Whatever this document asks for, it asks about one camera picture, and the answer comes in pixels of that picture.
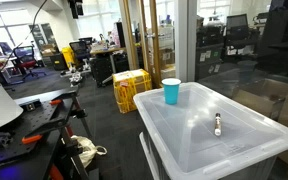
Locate brown marker with white cap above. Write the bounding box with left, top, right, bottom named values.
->
left=214, top=112, right=223, bottom=137

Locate blue plastic cup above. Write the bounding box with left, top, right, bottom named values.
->
left=161, top=78, right=182, bottom=106

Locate yellow wrapped box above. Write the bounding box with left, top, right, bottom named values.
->
left=112, top=68, right=153, bottom=115

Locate black under-desk cabinet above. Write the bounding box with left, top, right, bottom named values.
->
left=90, top=55, right=116, bottom=88

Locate wooden office desk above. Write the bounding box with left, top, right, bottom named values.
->
left=89, top=46, right=128, bottom=85

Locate large clear plastic storage bin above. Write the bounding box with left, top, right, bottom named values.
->
left=132, top=81, right=288, bottom=180

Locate black and blue office chair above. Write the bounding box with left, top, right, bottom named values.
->
left=68, top=40, right=92, bottom=72

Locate yellow cabinet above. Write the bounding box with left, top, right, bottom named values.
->
left=61, top=46, right=79, bottom=70

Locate white plastic bag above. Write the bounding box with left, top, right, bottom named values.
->
left=70, top=134, right=109, bottom=168

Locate black mesh office chair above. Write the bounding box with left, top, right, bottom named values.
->
left=223, top=13, right=252, bottom=48

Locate black perforated workbench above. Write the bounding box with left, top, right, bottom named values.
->
left=0, top=87, right=100, bottom=180

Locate red and black office chair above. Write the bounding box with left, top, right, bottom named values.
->
left=12, top=44, right=48, bottom=82

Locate wooden door frame post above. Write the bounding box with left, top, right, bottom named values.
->
left=148, top=0, right=164, bottom=90
left=118, top=0, right=141, bottom=72

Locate orange handled bar clamp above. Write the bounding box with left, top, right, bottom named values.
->
left=21, top=133, right=45, bottom=145
left=47, top=98, right=66, bottom=107

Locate black overhead camera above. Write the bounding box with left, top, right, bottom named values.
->
left=67, top=0, right=85, bottom=20

